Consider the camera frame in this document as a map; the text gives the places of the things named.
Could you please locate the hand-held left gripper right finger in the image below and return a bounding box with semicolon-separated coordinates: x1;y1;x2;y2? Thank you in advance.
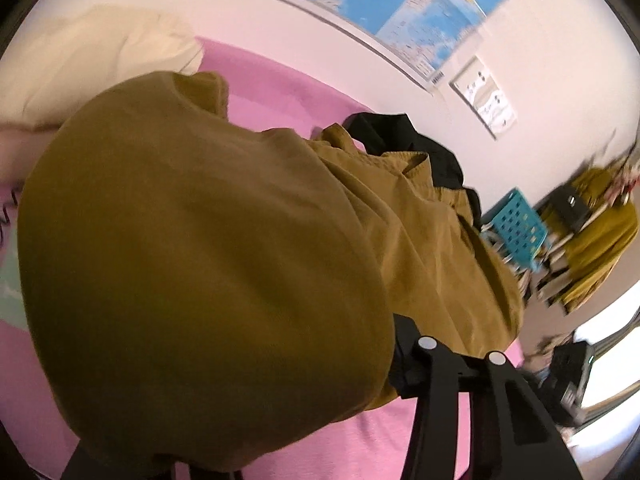
387;314;583;480

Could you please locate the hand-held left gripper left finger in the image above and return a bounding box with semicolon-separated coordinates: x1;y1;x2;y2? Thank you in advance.
61;441;245;480

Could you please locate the olive brown shirt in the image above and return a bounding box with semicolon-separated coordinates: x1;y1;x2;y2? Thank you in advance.
17;71;526;476

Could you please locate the row of books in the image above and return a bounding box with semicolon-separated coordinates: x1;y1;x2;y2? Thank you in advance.
520;240;572;307

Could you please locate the hanging mustard garment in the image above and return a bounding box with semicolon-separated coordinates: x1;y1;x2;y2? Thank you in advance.
542;167;639;312

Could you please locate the blue perforated basket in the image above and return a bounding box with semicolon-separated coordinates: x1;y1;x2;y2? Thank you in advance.
480;187;552;267

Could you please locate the black box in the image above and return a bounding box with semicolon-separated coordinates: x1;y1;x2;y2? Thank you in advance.
550;185;592;233

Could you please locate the striped cloth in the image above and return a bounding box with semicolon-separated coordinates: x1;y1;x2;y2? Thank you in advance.
0;187;23;242

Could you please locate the black garment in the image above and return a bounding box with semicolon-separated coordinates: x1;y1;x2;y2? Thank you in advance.
345;112;483;231

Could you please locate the pink bed sheet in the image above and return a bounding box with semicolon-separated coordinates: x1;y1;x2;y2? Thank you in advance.
0;35;526;480

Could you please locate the cream pillow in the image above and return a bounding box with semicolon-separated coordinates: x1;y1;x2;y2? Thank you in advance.
0;5;206;130

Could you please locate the white wall poster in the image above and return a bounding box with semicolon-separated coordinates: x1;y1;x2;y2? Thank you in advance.
449;55;518;140

